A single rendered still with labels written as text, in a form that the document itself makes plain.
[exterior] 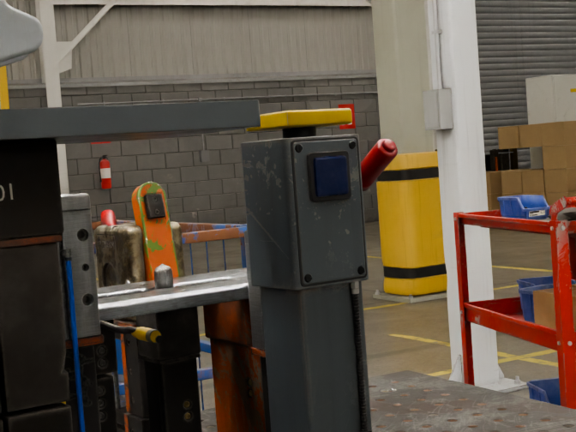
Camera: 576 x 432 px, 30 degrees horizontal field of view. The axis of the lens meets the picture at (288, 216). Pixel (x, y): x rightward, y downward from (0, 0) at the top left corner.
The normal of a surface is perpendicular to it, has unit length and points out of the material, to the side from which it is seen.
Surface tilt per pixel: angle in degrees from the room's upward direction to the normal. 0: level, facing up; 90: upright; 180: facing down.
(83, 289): 90
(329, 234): 90
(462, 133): 90
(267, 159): 90
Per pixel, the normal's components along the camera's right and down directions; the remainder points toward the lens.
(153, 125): 0.55, 0.00
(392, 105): -0.87, 0.09
